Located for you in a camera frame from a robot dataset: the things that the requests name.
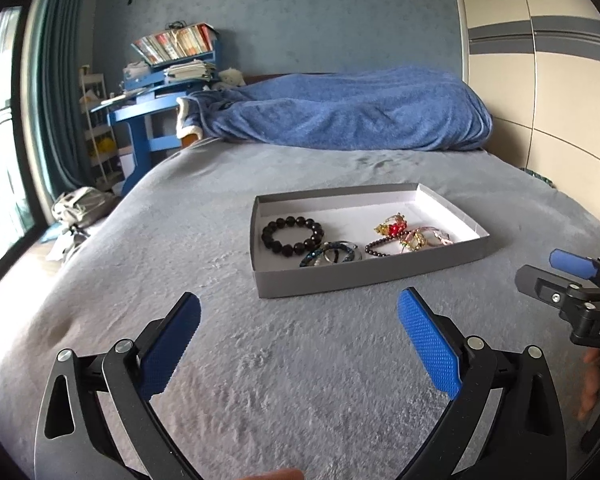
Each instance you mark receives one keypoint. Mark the stack of papers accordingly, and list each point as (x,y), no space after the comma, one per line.
(185,72)

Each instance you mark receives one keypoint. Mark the beige wardrobe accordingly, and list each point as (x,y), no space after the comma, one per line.
(555,85)

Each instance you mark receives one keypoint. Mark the dark blue bangle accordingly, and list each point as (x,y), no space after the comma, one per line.
(358,251)

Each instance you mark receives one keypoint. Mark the gold red hair ornament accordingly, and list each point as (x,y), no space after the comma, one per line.
(393,228)

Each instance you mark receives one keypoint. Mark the person's left hand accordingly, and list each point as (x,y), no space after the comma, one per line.
(275,475)

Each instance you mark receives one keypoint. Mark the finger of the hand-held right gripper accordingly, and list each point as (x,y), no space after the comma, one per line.
(570,260)
(537,282)

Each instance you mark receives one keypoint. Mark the yellow item on cart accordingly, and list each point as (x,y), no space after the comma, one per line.
(106,146)

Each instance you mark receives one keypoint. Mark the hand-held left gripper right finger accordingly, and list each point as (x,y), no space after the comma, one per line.
(430,345)

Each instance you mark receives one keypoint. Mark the blue desk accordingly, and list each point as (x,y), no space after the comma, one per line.
(140,145)

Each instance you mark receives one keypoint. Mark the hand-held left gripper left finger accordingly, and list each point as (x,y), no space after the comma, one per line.
(172,345)

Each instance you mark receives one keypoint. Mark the white rack cart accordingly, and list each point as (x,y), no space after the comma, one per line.
(97,125)

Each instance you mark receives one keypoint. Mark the person's right hand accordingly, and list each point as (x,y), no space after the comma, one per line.
(591,385)

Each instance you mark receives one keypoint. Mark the window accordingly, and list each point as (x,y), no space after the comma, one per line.
(5,160)

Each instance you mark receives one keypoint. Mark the teal curtain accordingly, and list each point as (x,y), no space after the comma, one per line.
(65,85)

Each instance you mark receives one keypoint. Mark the green patterned cloth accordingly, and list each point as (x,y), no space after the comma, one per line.
(540,177)

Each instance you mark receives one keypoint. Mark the row of books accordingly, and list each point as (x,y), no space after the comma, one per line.
(175,42)

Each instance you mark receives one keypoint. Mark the white stuffed toy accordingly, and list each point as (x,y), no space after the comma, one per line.
(231,77)

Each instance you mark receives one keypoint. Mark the blue fleece blanket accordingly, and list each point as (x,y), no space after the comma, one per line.
(355,115)

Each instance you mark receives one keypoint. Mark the grey cardboard box tray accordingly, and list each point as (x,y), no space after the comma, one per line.
(360,275)

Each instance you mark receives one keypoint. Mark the grey bag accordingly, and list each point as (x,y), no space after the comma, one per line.
(82,205)

